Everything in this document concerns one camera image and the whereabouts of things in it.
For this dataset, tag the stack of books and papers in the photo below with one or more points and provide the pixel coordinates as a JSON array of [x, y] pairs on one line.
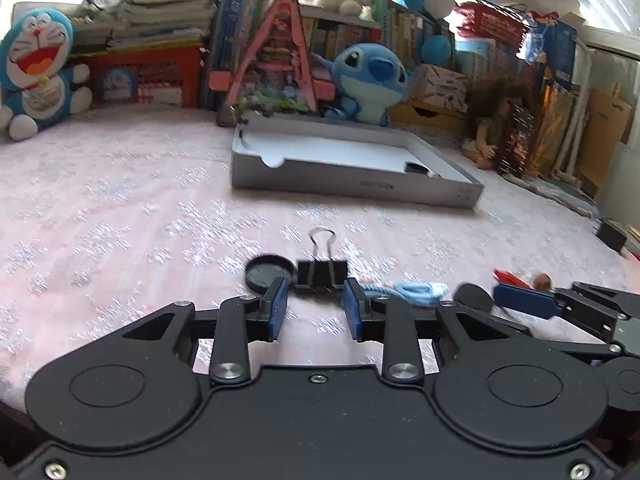
[[160, 10]]

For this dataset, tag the pink snowflake tablecloth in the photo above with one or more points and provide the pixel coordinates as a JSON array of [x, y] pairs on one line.
[[125, 210]]

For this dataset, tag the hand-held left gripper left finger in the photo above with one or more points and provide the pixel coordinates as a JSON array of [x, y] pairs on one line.
[[278, 310]]

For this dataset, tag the white printed cardboard carton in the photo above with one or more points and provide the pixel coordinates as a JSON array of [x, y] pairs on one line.
[[440, 87]]

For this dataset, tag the light blue hair clip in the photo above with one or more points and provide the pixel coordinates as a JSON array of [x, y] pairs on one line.
[[422, 292]]

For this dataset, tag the white cardboard box tray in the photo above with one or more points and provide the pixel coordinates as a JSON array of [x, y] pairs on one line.
[[340, 155]]

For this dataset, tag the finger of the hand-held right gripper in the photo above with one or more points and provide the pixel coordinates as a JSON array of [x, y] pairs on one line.
[[525, 300], [575, 346]]

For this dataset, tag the brown acorn toy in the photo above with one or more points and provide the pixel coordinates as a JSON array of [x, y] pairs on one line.
[[541, 280]]

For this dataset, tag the pink triangular miniature house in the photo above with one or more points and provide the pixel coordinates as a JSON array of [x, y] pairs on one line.
[[280, 70]]

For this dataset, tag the brown cardboard sheet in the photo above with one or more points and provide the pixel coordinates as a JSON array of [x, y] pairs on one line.
[[607, 130]]

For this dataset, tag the large black binder clip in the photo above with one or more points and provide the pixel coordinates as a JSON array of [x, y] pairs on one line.
[[322, 272]]

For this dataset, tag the small red mesh basket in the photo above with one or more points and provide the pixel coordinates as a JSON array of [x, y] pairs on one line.
[[495, 25]]

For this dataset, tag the blue white label card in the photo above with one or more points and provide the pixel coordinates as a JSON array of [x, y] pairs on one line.
[[120, 82]]

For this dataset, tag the patterned blue hair clip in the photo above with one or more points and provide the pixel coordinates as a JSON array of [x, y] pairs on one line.
[[380, 287]]

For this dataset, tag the red plastic crate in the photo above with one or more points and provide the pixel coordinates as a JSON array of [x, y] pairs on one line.
[[165, 67]]

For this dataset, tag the leaning orange picture books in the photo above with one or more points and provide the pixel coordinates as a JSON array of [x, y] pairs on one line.
[[555, 120]]

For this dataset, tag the black round puck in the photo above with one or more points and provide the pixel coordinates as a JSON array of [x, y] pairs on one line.
[[415, 167], [472, 297]]

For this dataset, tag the brown-haired doll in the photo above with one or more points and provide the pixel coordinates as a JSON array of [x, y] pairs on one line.
[[482, 130]]

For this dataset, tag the white plastic pipes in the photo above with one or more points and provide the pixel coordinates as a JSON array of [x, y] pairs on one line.
[[580, 110]]

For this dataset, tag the small black box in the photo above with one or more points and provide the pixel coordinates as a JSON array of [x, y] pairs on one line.
[[612, 235]]

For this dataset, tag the blue robot cat plush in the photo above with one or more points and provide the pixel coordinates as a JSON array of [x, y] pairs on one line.
[[37, 60]]

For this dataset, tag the red plastic piece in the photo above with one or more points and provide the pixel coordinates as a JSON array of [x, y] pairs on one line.
[[507, 276]]

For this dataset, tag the small black binder clip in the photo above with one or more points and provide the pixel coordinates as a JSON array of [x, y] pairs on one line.
[[243, 137]]

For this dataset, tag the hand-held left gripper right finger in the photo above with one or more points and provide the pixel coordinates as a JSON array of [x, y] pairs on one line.
[[354, 310]]

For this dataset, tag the black round lid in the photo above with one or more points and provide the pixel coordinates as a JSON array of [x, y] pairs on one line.
[[267, 272]]

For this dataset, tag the blue alien plush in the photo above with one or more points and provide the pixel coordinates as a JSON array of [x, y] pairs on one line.
[[367, 70]]

